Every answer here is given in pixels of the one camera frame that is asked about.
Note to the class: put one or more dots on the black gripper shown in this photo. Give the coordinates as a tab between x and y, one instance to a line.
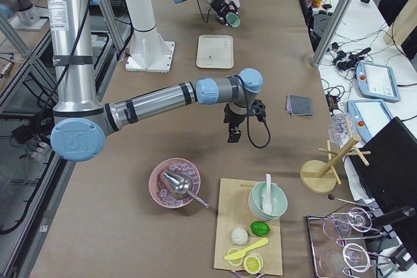
220	7
233	119

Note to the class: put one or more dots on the green plastic cup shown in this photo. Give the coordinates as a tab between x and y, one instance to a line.
232	19

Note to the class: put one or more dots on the cream rabbit print tray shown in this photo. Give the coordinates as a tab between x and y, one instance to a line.
215	52

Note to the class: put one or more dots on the grey folded cloth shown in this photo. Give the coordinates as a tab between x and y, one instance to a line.
299	105

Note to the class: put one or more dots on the metal ice scoop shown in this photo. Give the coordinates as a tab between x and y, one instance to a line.
180	186

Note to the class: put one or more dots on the white ceramic spoon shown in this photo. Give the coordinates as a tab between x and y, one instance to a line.
267	203

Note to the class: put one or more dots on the wooden mug tree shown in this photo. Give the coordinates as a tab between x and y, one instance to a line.
321	177

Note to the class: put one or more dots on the pink ceramic bowl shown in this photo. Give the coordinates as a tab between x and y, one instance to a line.
160	193

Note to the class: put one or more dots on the green lime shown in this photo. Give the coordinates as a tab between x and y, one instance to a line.
260	228

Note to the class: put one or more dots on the wooden cutting board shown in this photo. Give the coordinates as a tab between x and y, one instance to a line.
233	212

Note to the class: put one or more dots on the yellow plastic knife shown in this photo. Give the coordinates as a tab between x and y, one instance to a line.
241	253

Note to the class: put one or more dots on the lemon slice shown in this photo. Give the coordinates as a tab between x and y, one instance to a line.
253	263

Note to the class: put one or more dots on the blue teach pendant tablet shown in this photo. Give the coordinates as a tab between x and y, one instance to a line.
377	81

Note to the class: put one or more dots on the black monitor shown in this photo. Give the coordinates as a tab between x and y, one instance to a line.
390	177

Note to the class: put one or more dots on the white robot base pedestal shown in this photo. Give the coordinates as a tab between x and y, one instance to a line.
149	52

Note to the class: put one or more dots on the aluminium frame post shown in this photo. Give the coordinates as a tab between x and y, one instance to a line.
330	31

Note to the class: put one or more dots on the black wire glass rack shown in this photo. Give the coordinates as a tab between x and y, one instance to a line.
338	248

